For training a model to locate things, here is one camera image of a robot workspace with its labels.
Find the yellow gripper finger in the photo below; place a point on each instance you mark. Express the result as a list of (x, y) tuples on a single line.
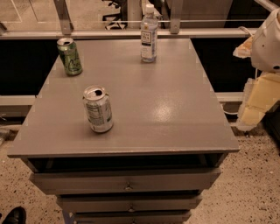
[(244, 50), (259, 96)]

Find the silver 7up soda can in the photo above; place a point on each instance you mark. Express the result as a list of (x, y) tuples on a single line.
[(98, 109)]

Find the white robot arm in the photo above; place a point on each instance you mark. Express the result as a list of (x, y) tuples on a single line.
[(265, 50)]

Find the green soda can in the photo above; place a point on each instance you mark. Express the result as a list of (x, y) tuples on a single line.
[(69, 56)]

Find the clear plastic water bottle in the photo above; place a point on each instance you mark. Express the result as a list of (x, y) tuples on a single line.
[(149, 35)]

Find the grey drawer cabinet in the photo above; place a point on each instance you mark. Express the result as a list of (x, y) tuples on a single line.
[(165, 116)]

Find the black office chair base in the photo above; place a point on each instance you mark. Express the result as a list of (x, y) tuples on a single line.
[(119, 20)]

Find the bottom grey drawer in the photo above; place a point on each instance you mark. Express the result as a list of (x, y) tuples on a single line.
[(144, 217)]

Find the grey drawer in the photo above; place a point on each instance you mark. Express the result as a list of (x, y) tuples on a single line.
[(144, 217), (125, 181), (131, 204)]

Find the middle grey drawer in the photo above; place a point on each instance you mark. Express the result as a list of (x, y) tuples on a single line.
[(131, 204)]

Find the top grey drawer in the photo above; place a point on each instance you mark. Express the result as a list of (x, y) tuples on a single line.
[(125, 181)]

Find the black shoe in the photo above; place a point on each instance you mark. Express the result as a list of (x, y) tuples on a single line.
[(16, 216)]

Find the metal railing frame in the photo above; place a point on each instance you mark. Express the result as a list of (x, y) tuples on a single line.
[(82, 19)]

